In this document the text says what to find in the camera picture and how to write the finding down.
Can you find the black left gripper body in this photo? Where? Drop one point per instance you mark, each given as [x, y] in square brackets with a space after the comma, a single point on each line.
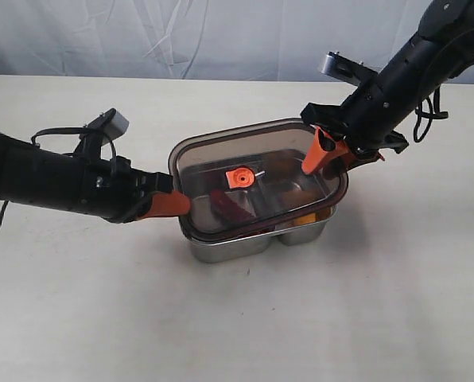
[122, 196]

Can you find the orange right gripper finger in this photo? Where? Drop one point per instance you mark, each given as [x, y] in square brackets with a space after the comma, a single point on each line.
[344, 156]
[321, 153]

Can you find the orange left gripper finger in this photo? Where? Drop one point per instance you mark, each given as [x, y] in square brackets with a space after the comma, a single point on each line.
[167, 205]

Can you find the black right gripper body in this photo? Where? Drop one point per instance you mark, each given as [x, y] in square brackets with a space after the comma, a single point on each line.
[367, 118]

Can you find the red toy sausage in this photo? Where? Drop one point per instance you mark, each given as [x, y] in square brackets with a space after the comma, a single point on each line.
[227, 209]

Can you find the steel two-compartment lunch box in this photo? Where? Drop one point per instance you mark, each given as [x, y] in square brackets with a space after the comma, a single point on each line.
[257, 243]

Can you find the yellow toy cheese wedge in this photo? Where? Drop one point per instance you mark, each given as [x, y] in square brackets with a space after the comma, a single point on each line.
[304, 220]

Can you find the grey lunch box lid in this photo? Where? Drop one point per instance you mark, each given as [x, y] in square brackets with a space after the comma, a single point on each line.
[257, 166]

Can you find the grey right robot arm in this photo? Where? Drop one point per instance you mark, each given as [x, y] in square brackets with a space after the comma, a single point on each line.
[449, 24]

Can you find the white backdrop cloth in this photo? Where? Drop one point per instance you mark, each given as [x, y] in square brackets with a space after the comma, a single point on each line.
[199, 40]

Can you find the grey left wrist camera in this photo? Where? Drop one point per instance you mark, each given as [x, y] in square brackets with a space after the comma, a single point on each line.
[112, 123]

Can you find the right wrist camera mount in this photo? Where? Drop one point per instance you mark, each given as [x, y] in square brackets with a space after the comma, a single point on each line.
[341, 68]

